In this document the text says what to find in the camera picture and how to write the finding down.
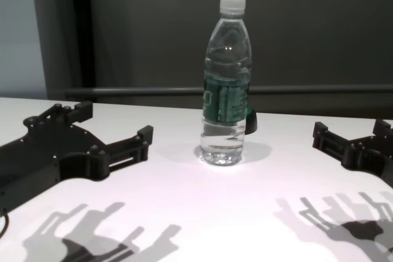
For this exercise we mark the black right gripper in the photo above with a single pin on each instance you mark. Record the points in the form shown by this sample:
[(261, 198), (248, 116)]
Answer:
[(374, 157)]

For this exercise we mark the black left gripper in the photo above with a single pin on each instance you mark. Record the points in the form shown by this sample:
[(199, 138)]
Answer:
[(46, 154)]

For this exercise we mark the clear plastic water bottle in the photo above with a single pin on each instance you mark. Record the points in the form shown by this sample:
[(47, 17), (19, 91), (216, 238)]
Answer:
[(225, 59)]

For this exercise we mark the black green push button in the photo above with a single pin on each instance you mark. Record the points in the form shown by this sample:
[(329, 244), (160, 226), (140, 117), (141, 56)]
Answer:
[(252, 122)]

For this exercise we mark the thin grey wall rail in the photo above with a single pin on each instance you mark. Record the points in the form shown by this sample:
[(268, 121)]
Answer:
[(138, 91)]

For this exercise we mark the dark vertical wall post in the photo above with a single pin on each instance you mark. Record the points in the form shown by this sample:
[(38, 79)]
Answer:
[(83, 29)]

